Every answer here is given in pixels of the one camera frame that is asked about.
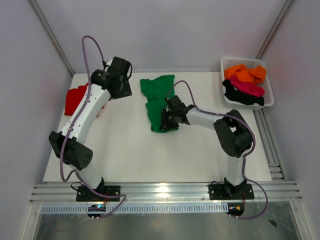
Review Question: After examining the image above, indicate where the pink t shirt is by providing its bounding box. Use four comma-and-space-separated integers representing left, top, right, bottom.
229, 75, 265, 98

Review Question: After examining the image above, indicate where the left corner frame post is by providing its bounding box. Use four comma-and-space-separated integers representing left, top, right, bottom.
27, 0, 75, 77

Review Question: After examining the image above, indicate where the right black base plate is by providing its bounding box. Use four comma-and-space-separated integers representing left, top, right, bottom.
208, 183, 255, 201

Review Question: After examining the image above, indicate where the orange t shirt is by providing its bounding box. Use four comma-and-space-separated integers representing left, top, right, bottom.
223, 64, 267, 85

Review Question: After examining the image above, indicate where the left black controller board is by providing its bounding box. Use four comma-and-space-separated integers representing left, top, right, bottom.
86, 204, 106, 219

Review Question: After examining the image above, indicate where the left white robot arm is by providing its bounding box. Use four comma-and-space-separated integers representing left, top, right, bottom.
48, 56, 132, 201

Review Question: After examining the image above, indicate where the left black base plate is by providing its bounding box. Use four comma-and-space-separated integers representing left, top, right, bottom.
76, 185, 121, 202

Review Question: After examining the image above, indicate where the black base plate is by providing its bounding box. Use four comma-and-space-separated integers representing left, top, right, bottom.
208, 183, 255, 201
76, 185, 121, 202

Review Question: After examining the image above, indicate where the white slotted cable duct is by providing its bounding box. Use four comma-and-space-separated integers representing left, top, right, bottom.
40, 202, 228, 215

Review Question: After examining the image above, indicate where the black t shirt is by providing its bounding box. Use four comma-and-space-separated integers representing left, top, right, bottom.
222, 79, 265, 106

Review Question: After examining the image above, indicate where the corner frame post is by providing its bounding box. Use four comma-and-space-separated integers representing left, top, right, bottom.
27, 0, 75, 77
255, 0, 297, 60

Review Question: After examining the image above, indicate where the white plastic basket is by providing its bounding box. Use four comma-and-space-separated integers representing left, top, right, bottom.
220, 57, 275, 110

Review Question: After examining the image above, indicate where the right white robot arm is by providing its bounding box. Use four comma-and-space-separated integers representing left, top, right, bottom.
160, 95, 253, 200

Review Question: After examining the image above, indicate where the black controller board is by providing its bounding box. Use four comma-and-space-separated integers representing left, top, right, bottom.
86, 204, 106, 219
226, 203, 245, 218

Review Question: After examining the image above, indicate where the right black controller board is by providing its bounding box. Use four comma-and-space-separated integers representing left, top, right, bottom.
226, 203, 245, 218

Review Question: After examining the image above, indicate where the right corner frame post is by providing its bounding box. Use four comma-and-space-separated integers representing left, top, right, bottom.
255, 0, 297, 60

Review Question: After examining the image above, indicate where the folded red t shirt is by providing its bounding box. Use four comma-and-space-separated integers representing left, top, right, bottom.
64, 83, 88, 116

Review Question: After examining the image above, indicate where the green t shirt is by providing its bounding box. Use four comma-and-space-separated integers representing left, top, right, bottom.
140, 74, 175, 133

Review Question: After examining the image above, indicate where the aluminium front rail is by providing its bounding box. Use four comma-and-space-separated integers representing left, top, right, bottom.
29, 181, 303, 205

